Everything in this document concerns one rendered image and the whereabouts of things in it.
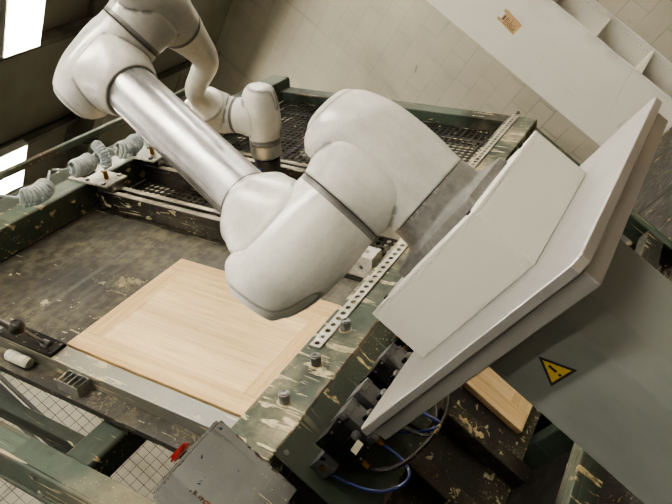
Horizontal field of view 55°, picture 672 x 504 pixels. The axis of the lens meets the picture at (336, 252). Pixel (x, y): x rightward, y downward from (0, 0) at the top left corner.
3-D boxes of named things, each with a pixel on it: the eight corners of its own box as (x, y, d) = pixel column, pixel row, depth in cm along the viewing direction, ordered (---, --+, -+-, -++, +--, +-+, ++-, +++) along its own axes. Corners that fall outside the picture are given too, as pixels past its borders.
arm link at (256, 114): (288, 131, 188) (248, 128, 192) (283, 79, 180) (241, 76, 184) (273, 145, 179) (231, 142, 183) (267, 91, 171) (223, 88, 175)
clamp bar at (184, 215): (369, 284, 180) (367, 208, 168) (75, 204, 232) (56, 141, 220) (385, 266, 187) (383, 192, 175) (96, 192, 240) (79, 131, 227)
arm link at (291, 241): (358, 218, 92) (256, 332, 92) (389, 249, 106) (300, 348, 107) (90, -12, 126) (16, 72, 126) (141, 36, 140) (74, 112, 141)
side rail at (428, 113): (501, 146, 272) (503, 121, 266) (283, 113, 320) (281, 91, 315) (507, 139, 278) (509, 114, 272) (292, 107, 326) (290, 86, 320)
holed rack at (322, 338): (320, 349, 150) (320, 347, 150) (309, 346, 152) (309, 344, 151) (519, 116, 270) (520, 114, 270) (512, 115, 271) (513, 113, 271)
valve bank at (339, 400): (403, 516, 114) (303, 425, 116) (365, 538, 124) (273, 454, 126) (492, 349, 151) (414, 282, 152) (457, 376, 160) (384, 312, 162)
